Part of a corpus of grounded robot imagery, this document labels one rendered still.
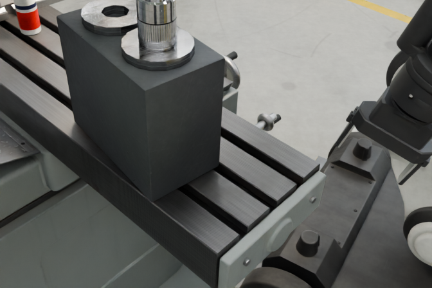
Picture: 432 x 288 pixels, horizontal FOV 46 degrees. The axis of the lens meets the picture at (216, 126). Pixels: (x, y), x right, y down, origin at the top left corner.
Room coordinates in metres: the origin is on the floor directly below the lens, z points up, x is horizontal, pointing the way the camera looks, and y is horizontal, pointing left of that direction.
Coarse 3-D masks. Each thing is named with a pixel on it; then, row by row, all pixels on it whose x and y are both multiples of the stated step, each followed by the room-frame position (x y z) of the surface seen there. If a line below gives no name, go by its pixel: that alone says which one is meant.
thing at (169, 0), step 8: (136, 0) 0.53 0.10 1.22; (144, 0) 0.53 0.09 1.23; (152, 0) 0.53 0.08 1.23; (160, 0) 0.53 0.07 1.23; (168, 0) 0.53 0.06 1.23; (176, 0) 0.54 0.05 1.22; (144, 8) 0.52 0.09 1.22; (152, 8) 0.52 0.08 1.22; (160, 8) 0.52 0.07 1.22; (168, 8) 0.53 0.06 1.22
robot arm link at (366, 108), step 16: (400, 80) 0.56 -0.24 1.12; (384, 96) 0.58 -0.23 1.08; (400, 96) 0.54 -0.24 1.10; (416, 96) 0.53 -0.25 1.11; (368, 112) 0.58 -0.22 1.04; (384, 112) 0.56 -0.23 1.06; (400, 112) 0.55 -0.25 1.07; (416, 112) 0.53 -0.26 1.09; (368, 128) 0.56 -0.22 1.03; (384, 128) 0.56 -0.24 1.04; (400, 128) 0.55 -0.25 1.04; (416, 128) 0.54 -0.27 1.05; (384, 144) 0.55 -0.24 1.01; (400, 144) 0.54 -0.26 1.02; (416, 144) 0.54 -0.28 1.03; (416, 160) 0.53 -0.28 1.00
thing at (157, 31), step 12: (144, 12) 0.52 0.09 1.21; (156, 12) 0.52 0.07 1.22; (168, 12) 0.53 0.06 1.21; (144, 24) 0.52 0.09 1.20; (156, 24) 0.52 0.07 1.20; (168, 24) 0.53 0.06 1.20; (144, 36) 0.52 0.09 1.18; (156, 36) 0.52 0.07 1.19; (168, 36) 0.53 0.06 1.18; (144, 48) 0.52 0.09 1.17; (156, 48) 0.52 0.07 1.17; (168, 48) 0.53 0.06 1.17
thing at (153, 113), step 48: (96, 0) 0.65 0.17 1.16; (96, 48) 0.54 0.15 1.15; (192, 48) 0.53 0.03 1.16; (96, 96) 0.55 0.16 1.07; (144, 96) 0.46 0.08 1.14; (192, 96) 0.50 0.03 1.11; (96, 144) 0.57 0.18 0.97; (144, 144) 0.46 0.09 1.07; (192, 144) 0.50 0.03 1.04; (144, 192) 0.47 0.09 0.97
